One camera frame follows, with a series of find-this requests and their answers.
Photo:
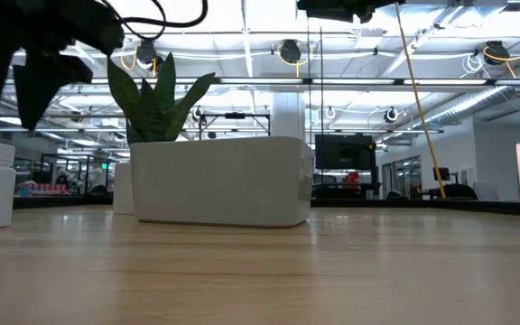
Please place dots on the grey plastic basket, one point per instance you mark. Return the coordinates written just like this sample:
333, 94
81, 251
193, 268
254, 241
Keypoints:
219, 180

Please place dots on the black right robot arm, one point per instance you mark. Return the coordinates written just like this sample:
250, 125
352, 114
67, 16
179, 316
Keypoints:
332, 11

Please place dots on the pink and blue box row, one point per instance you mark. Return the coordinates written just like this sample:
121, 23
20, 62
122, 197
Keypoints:
43, 188

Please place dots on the green snake plant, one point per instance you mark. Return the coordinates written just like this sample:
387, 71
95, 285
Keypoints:
151, 117

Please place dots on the white plant pot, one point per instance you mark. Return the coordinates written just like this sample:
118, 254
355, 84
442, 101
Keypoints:
123, 189

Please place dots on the long ceiling light strip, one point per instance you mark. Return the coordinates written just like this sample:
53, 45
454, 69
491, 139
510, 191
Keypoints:
264, 81

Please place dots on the black monitor on stand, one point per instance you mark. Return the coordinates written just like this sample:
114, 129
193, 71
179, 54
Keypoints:
346, 153

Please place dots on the red distant object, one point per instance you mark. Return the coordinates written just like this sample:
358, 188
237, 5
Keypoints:
351, 178

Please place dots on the small black desk monitor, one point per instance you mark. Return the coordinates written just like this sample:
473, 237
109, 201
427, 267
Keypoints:
441, 173

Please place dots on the dark office chair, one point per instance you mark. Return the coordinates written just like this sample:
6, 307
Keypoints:
461, 192

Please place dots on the black distant rig frame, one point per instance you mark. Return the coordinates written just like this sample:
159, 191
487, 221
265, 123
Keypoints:
235, 115

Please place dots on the black aluminium table frame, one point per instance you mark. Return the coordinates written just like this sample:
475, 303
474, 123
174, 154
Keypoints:
422, 204

